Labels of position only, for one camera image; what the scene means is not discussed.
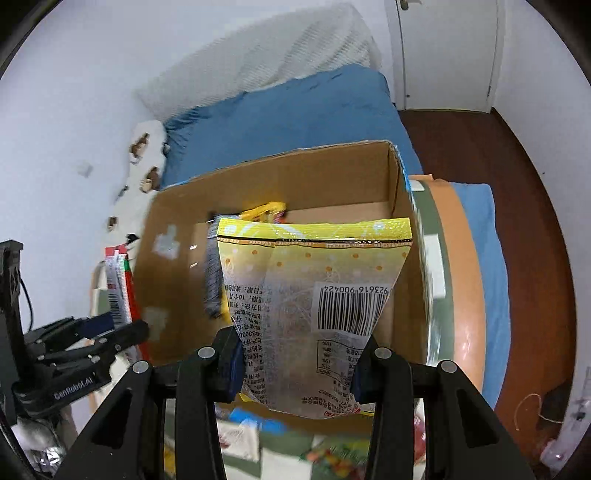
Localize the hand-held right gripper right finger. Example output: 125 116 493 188
353 336 539 480

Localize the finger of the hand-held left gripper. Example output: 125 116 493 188
24 315 117 354
39 320 151 371

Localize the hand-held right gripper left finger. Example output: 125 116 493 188
59 327 245 480

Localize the red and white snack packet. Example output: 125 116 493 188
104 246 145 366

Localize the yellow dotted snack packet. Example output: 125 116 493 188
216 217 413 421

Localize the cardboard box with blue print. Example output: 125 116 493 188
133 140 432 370

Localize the crinkled silver plastic bag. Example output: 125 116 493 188
13 415 71 477

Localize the blue snack packet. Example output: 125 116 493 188
228 406 288 435

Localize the colourful candy packet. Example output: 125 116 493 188
300 440 371 480

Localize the green and white checkered tablecloth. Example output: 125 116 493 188
161 180 455 480

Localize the orange-edged round table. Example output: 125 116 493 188
409 174 486 398

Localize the yellow and red snack packet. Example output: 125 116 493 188
239 202 288 224

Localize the white cloth with brown figures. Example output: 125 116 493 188
104 119 169 241

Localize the blue bed sheet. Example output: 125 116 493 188
159 64 511 411

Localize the white patterned pillow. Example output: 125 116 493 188
134 4 382 123

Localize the white door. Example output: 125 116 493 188
385 0 503 114

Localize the black cable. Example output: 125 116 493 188
17 276 34 334

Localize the thin light cable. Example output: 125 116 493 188
515 393 563 423

